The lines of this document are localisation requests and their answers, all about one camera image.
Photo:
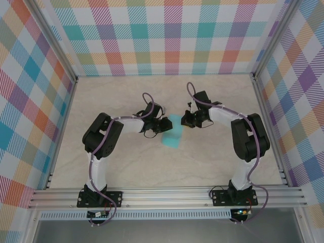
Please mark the aluminium frame leg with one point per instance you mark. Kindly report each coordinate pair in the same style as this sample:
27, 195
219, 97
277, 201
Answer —
302, 225
31, 225

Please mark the aluminium corner post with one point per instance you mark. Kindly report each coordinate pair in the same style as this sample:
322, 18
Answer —
273, 38
51, 38

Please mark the light blue paper sheet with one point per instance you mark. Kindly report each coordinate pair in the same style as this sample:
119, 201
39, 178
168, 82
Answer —
174, 139

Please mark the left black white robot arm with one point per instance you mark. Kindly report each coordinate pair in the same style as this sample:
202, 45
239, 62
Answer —
101, 141

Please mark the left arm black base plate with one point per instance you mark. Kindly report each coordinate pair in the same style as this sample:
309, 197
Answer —
114, 195

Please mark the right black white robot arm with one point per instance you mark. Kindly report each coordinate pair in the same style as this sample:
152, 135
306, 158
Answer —
250, 141

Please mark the aluminium side rail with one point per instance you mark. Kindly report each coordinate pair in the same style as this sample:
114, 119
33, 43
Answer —
63, 127
268, 126

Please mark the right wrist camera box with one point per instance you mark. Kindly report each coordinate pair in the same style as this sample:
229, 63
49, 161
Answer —
193, 107

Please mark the aluminium mounting beam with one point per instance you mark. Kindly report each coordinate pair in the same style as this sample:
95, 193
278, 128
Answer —
164, 197

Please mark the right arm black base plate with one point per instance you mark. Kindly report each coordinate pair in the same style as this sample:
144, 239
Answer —
219, 198

